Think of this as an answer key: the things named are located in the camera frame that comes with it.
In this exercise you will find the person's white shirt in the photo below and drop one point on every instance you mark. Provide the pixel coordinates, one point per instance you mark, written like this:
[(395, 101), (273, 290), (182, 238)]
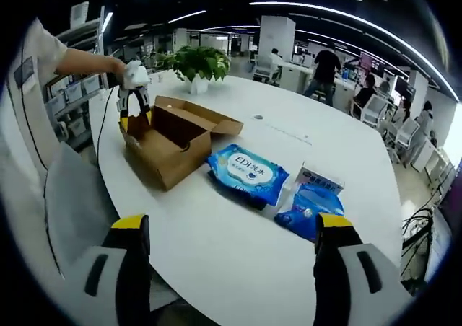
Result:
[(32, 131)]

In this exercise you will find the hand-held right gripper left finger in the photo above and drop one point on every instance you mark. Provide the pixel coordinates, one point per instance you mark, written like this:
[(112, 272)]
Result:
[(133, 268)]

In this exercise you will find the grey mesh office chair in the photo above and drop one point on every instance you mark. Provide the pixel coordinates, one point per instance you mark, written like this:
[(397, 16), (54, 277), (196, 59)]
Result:
[(79, 203)]

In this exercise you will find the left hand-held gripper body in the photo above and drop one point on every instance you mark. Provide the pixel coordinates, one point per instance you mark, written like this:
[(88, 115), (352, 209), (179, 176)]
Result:
[(136, 75)]

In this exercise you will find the brown cardboard shoe box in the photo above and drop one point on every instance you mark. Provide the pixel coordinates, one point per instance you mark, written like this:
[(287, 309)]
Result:
[(169, 156)]

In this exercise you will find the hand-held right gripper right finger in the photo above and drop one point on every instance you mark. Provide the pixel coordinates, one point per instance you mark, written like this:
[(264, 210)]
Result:
[(332, 268)]

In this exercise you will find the green potted plant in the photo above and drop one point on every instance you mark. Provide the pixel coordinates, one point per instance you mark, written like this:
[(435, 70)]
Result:
[(198, 62)]

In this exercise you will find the chest-worn device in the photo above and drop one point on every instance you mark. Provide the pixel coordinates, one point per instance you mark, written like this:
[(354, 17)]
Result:
[(24, 70)]

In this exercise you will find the light blue wet wipes pack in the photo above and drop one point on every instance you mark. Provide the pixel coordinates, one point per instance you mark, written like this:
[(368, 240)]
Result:
[(245, 167)]

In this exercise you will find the blue plastic bag pack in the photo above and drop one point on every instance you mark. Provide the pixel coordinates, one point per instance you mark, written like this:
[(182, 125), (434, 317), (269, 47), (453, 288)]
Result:
[(299, 214)]

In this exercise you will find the small white carton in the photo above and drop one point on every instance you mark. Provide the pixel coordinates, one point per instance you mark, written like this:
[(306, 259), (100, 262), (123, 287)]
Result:
[(317, 172)]

